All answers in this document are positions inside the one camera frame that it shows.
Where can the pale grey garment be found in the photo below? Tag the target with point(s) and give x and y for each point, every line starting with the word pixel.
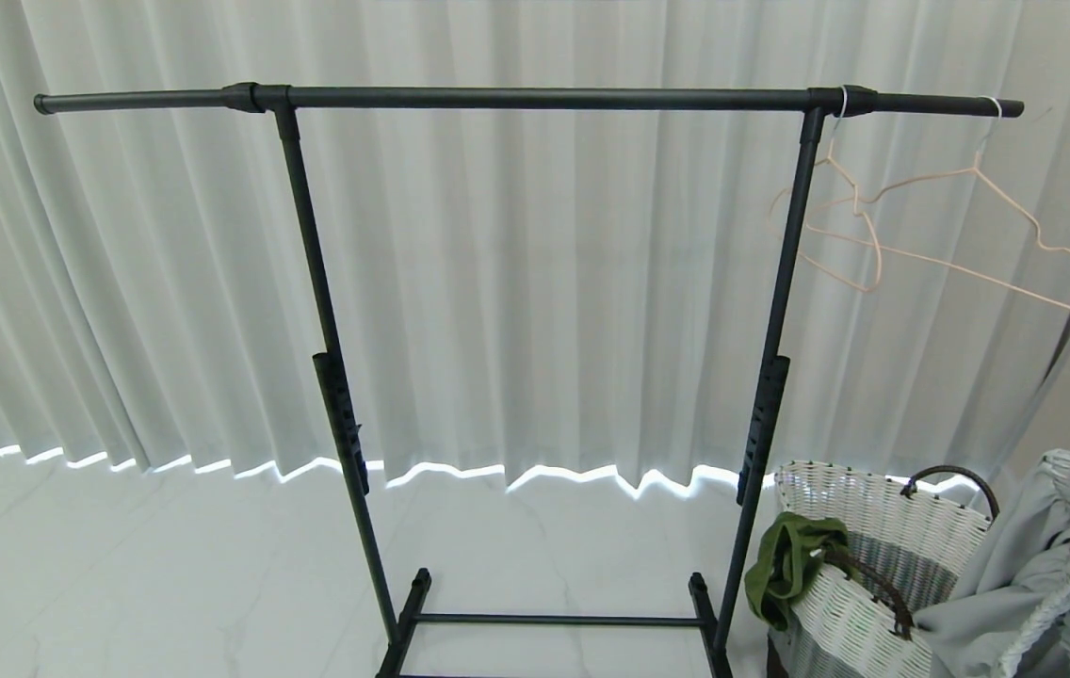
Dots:
pixel 1025 584

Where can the black clothes rack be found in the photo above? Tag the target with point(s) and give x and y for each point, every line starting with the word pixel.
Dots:
pixel 544 97

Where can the pink clothes hanger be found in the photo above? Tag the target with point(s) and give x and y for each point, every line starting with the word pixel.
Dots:
pixel 879 259
pixel 976 169

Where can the white laundry basket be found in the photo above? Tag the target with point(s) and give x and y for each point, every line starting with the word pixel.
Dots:
pixel 883 537

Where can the white curtain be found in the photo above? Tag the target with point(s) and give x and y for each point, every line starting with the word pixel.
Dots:
pixel 544 282

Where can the green garment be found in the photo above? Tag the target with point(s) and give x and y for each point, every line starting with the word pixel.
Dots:
pixel 789 565

